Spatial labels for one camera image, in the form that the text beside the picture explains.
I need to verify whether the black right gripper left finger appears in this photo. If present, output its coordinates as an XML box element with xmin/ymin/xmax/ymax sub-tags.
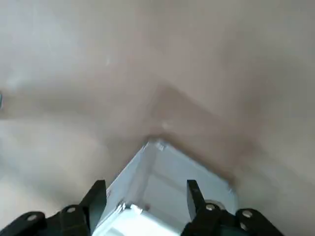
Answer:
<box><xmin>0</xmin><ymin>179</ymin><xmax>107</xmax><ymax>236</ymax></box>

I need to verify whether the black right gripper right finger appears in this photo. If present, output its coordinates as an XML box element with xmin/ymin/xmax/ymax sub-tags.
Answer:
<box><xmin>181</xmin><ymin>179</ymin><xmax>281</xmax><ymax>236</ymax></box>

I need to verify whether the aluminium first-aid case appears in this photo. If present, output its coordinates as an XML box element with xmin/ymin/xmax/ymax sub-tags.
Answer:
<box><xmin>94</xmin><ymin>139</ymin><xmax>239</xmax><ymax>236</ymax></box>

